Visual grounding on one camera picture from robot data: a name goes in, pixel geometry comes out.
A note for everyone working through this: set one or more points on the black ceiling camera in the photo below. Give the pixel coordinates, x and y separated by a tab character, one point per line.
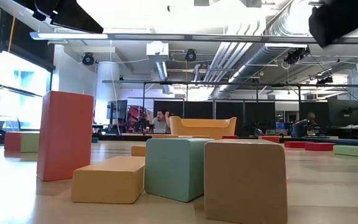
88	59
190	55

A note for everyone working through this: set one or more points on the blue wooden block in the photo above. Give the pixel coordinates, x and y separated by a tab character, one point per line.
95	140

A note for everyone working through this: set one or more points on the red-orange wooden block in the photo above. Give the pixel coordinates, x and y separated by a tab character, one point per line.
12	141
269	139
64	137

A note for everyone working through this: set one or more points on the yellow wooden cube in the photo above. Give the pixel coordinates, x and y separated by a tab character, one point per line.
165	136

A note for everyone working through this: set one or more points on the white round column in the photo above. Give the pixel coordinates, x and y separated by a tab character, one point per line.
106	93

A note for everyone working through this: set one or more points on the red wooden block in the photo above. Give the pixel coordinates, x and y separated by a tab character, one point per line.
229	137
319	147
295	144

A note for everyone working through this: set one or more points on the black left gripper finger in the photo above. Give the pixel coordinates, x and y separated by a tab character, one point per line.
79	18

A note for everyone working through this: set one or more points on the small round grey device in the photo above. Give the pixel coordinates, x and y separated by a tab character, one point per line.
258	132

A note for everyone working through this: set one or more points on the tan wooden block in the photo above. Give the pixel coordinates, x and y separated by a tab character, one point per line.
244	186

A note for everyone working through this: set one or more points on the long light bar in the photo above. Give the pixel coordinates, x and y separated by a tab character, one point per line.
182	37

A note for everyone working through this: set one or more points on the black partition wall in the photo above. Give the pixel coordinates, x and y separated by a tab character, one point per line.
259	115

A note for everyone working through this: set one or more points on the person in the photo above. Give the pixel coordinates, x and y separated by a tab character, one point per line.
312	123
160	121

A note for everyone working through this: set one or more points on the yellow wooden block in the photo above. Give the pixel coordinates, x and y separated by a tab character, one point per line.
107	182
138	151

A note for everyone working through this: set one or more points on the white ceiling box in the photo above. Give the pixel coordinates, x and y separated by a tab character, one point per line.
157	49

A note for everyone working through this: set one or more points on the silver ventilation duct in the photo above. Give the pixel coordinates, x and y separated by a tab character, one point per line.
259	57

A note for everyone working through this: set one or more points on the grey-blue chair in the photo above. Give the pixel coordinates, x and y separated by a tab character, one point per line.
297	130

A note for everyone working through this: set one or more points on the green wooden block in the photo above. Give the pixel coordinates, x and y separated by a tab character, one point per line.
30	142
354	151

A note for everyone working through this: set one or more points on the computer monitor on stand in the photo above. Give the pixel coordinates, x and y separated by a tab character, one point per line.
117	109

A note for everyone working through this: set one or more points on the mint green wooden cube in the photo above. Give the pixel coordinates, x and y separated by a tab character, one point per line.
174	169

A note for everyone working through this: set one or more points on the large window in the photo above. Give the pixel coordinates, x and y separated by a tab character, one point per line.
20	93

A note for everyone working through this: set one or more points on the black monitor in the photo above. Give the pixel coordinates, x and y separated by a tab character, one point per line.
319	109

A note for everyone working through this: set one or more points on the yellow plastic bin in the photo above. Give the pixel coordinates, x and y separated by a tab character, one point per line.
202	129

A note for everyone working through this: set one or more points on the black pipe rack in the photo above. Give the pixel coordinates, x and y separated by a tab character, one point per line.
228	83

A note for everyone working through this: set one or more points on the black spotlight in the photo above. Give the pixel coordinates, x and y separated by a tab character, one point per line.
324	80
296	55

